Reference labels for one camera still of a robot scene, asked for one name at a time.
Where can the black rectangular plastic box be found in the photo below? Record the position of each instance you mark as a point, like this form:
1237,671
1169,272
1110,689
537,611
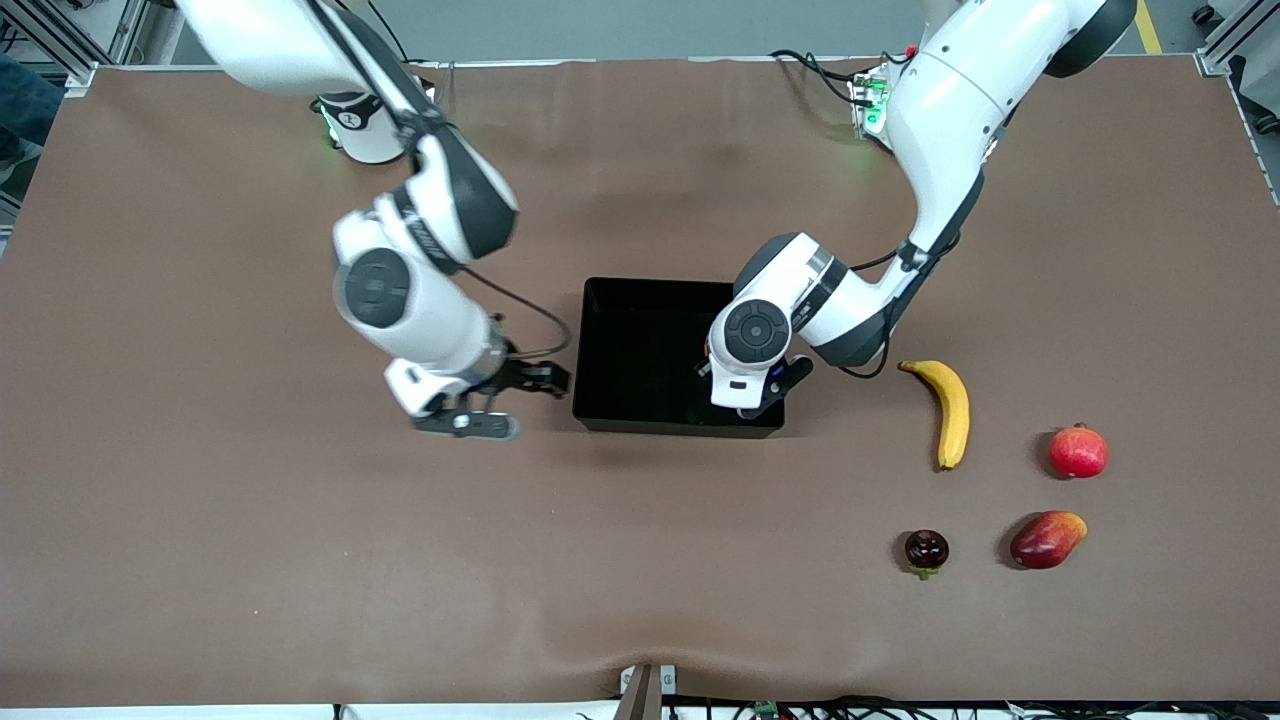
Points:
640,350

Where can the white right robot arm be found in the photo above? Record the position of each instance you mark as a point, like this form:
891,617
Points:
420,310

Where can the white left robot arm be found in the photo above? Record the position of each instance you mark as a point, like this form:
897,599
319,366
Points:
940,110

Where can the yellow banana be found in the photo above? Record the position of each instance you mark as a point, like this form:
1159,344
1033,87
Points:
955,405

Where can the brown table mat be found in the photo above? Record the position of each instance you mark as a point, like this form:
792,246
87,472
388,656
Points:
640,560

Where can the dark purple mangosteen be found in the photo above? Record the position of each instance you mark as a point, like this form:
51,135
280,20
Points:
927,550

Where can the red yellow mango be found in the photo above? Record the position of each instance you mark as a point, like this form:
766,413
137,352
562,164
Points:
1045,540

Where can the red pomegranate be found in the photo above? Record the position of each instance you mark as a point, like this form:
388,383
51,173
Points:
1079,452

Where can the dark blue bulky object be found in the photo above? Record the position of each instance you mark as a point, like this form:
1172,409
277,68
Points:
20,105

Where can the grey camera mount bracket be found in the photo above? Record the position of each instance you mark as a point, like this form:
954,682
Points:
645,690

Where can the aluminium frame profile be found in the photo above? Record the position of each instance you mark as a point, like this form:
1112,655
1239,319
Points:
90,35
1240,40

